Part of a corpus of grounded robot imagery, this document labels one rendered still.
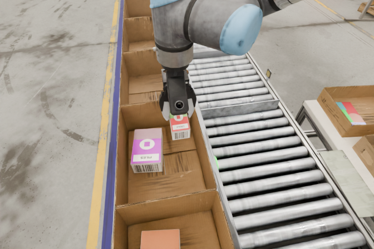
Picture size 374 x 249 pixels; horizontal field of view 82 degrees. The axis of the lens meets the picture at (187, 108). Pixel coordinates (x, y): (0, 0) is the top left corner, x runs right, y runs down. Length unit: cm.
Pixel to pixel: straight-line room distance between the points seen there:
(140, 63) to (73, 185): 119
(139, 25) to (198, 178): 108
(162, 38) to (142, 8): 146
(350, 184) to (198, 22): 101
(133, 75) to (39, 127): 148
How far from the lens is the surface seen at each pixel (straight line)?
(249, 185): 103
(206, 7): 43
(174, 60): 50
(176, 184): 85
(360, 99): 166
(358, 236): 113
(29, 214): 208
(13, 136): 262
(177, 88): 54
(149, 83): 122
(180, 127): 65
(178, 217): 81
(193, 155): 91
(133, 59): 122
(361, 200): 121
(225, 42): 41
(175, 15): 45
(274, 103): 134
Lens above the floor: 166
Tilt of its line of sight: 47 degrees down
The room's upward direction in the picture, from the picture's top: straight up
